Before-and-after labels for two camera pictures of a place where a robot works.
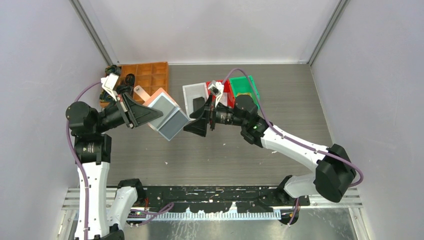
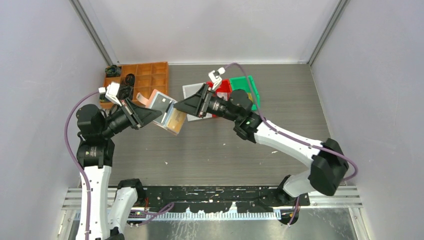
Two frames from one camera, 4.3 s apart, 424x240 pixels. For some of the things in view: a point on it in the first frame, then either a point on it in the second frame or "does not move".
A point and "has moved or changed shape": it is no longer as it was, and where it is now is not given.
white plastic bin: [192, 91] does not move
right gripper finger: [198, 126] -> [194, 103]
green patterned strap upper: [113, 69] does not move
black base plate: [222, 199] does not move
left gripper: [136, 115] does not move
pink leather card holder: [174, 118] has moved or changed shape
